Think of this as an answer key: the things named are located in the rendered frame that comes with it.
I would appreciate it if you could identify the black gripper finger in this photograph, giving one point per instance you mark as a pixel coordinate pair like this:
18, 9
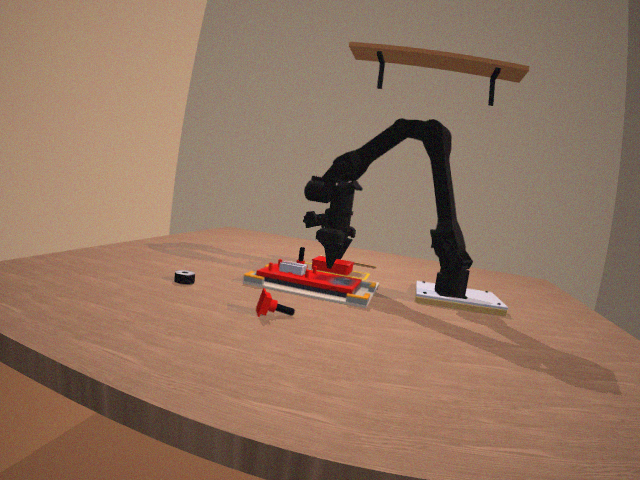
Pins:
332, 251
344, 248

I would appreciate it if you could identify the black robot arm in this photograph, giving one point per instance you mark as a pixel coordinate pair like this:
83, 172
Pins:
447, 239

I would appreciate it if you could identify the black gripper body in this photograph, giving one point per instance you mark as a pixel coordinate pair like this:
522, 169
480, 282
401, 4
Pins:
338, 227

